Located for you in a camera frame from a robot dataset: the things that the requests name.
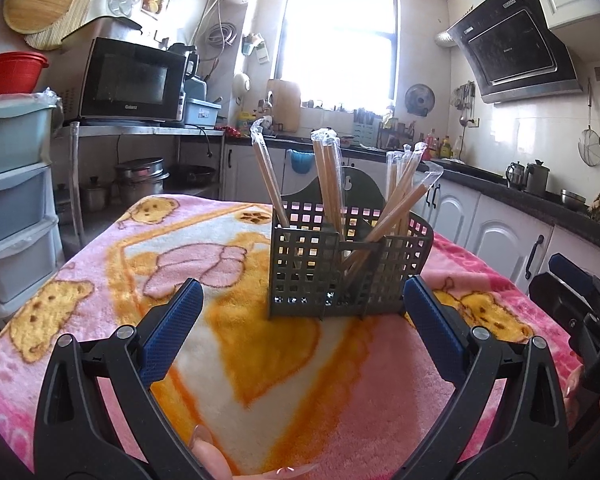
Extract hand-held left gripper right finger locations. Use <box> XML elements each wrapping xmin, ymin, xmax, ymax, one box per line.
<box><xmin>402</xmin><ymin>276</ymin><xmax>571</xmax><ymax>480</ymax></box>

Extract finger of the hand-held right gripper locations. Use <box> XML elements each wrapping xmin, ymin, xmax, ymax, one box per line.
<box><xmin>550</xmin><ymin>252</ymin><xmax>600</xmax><ymax>311</ymax></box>
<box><xmin>527</xmin><ymin>271</ymin><xmax>593</xmax><ymax>333</ymax></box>

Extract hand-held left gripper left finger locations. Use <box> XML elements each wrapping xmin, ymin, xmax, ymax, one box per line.
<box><xmin>32</xmin><ymin>277</ymin><xmax>205</xmax><ymax>480</ymax></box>

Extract dark green plastic utensil basket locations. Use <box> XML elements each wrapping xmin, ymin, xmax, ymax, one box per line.
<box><xmin>267</xmin><ymin>165</ymin><xmax>435</xmax><ymax>321</ymax></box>

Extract pile of chopsticks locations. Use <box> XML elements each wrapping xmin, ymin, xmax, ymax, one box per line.
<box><xmin>250</xmin><ymin>115</ymin><xmax>446</xmax><ymax>281</ymax></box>

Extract hanging utensils by socket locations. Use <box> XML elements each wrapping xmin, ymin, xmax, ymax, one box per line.
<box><xmin>452</xmin><ymin>82</ymin><xmax>476</xmax><ymax>128</ymax></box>

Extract person's left hand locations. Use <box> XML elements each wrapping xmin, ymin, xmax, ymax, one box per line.
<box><xmin>192</xmin><ymin>424</ymin><xmax>322</xmax><ymax>480</ymax></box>

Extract black kitchen countertop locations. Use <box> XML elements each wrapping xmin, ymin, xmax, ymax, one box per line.
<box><xmin>222</xmin><ymin>132</ymin><xmax>600</xmax><ymax>246</ymax></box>

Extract steel bowl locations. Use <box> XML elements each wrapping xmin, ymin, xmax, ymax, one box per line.
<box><xmin>560</xmin><ymin>189</ymin><xmax>587</xmax><ymax>211</ymax></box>

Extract white base cabinets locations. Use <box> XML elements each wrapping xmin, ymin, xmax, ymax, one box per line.
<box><xmin>222</xmin><ymin>142</ymin><xmax>600</xmax><ymax>311</ymax></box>

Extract printed pink blanket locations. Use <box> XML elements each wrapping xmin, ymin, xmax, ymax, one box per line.
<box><xmin>0</xmin><ymin>194</ymin><xmax>588</xmax><ymax>480</ymax></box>

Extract small steel kettle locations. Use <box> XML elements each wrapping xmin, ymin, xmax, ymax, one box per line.
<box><xmin>505</xmin><ymin>161</ymin><xmax>527</xmax><ymax>191</ymax></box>

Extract large steel pot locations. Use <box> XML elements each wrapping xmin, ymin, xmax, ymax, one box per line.
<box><xmin>114</xmin><ymin>157</ymin><xmax>171</xmax><ymax>206</ymax></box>

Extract small lidded steel pot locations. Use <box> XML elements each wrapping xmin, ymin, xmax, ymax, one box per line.
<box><xmin>81</xmin><ymin>176</ymin><xmax>112</xmax><ymax>211</ymax></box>

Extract black wok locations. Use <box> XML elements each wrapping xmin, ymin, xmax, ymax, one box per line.
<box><xmin>170</xmin><ymin>164</ymin><xmax>217</xmax><ymax>187</ymax></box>

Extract spice rack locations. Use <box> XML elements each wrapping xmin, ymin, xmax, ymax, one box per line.
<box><xmin>377</xmin><ymin>120</ymin><xmax>416</xmax><ymax>148</ymax></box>

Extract stainless steel shelf table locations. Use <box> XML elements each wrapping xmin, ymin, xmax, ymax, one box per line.
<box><xmin>50</xmin><ymin>120</ymin><xmax>226</xmax><ymax>241</ymax></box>

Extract grey knife block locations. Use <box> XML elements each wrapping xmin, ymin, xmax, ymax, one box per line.
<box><xmin>352</xmin><ymin>107</ymin><xmax>378</xmax><ymax>143</ymax></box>

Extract blue plastic drawer unit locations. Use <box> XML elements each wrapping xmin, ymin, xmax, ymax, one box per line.
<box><xmin>0</xmin><ymin>91</ymin><xmax>66</xmax><ymax>321</ymax></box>

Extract blue hanging bin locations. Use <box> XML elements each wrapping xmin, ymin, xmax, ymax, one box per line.
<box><xmin>286</xmin><ymin>148</ymin><xmax>315</xmax><ymax>173</ymax></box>

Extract blue plastic dish bin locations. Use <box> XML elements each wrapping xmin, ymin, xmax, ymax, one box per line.
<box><xmin>182</xmin><ymin>98</ymin><xmax>222</xmax><ymax>128</ymax></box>

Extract black range hood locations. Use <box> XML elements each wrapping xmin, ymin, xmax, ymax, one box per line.
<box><xmin>447</xmin><ymin>0</ymin><xmax>583</xmax><ymax>105</ymax></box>

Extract steel faucet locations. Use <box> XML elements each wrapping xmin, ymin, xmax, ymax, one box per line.
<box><xmin>257</xmin><ymin>91</ymin><xmax>276</xmax><ymax>136</ymax></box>

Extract black microwave oven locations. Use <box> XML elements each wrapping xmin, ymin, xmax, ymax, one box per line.
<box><xmin>77</xmin><ymin>36</ymin><xmax>188</xmax><ymax>127</ymax></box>

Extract wooden cutting board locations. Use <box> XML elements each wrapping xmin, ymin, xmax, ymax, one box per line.
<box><xmin>267</xmin><ymin>79</ymin><xmax>302</xmax><ymax>133</ymax></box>

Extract black blender jug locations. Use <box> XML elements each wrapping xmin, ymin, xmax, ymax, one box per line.
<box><xmin>167</xmin><ymin>42</ymin><xmax>202</xmax><ymax>126</ymax></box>

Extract green hanging holder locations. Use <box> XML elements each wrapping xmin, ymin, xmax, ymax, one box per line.
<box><xmin>241</xmin><ymin>32</ymin><xmax>271</xmax><ymax>63</ymax></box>

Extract window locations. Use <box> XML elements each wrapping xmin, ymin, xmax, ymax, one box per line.
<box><xmin>272</xmin><ymin>0</ymin><xmax>400</xmax><ymax>108</ymax></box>

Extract red plastic basin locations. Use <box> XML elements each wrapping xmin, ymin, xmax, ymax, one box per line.
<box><xmin>0</xmin><ymin>51</ymin><xmax>50</xmax><ymax>101</ymax></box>

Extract round reed mat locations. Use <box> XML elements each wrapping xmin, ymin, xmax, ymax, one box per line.
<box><xmin>22</xmin><ymin>0</ymin><xmax>92</xmax><ymax>52</ymax></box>

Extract white round plastic cover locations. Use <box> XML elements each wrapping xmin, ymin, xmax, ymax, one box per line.
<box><xmin>106</xmin><ymin>0</ymin><xmax>145</xmax><ymax>22</ymax></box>

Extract hanging wire strainer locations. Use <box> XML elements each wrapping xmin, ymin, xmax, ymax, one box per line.
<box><xmin>577</xmin><ymin>77</ymin><xmax>600</xmax><ymax>167</ymax></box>

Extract small wall fan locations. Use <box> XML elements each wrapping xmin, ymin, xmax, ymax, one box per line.
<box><xmin>404</xmin><ymin>83</ymin><xmax>436</xmax><ymax>117</ymax></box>

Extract silver flexible duct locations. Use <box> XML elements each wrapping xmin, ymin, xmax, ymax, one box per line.
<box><xmin>434</xmin><ymin>30</ymin><xmax>462</xmax><ymax>52</ymax></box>

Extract coiled grey hose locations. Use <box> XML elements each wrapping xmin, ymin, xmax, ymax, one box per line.
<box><xmin>207</xmin><ymin>21</ymin><xmax>239</xmax><ymax>51</ymax></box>

